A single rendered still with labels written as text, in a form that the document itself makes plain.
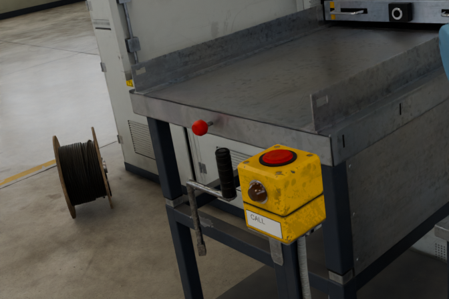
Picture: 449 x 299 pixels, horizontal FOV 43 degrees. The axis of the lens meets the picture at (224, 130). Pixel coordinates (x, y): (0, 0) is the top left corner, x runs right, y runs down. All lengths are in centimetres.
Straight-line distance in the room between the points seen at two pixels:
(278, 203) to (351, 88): 36
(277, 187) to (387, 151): 45
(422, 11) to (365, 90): 60
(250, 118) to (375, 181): 26
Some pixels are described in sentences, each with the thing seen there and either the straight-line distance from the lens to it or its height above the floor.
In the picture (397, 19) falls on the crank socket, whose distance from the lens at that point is 163.
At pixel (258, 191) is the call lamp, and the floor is 88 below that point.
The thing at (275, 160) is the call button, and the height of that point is 91.
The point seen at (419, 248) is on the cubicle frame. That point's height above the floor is 17.
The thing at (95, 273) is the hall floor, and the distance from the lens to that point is 232.
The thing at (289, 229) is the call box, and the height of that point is 82.
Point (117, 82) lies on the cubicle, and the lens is 286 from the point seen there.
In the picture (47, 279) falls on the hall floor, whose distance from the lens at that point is 238.
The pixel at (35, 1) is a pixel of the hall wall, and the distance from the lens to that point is 1287.
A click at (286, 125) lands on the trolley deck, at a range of 100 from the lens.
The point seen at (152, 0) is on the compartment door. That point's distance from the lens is 158.
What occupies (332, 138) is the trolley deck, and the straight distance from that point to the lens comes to 94.
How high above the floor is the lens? 120
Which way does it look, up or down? 20 degrees down
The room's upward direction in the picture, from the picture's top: 9 degrees counter-clockwise
